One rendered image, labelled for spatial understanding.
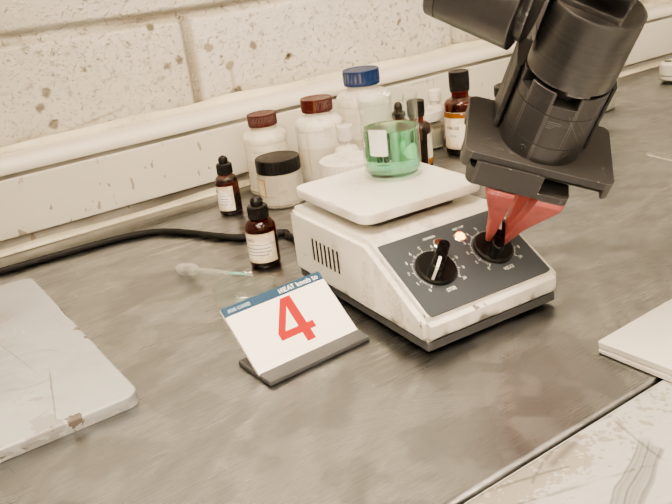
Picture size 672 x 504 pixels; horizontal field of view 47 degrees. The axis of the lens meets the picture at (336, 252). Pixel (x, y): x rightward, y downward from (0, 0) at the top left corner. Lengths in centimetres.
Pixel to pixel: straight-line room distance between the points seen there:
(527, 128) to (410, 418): 20
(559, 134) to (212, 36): 61
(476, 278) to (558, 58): 18
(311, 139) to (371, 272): 40
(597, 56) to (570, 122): 5
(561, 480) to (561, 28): 26
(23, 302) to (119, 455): 28
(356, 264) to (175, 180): 43
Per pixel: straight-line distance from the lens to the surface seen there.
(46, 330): 70
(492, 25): 50
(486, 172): 53
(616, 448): 48
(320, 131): 96
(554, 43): 49
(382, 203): 61
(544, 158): 53
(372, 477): 46
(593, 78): 50
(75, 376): 61
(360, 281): 61
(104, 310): 73
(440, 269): 56
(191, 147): 99
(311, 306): 60
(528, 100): 52
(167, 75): 102
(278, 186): 91
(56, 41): 97
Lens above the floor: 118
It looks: 22 degrees down
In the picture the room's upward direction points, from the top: 7 degrees counter-clockwise
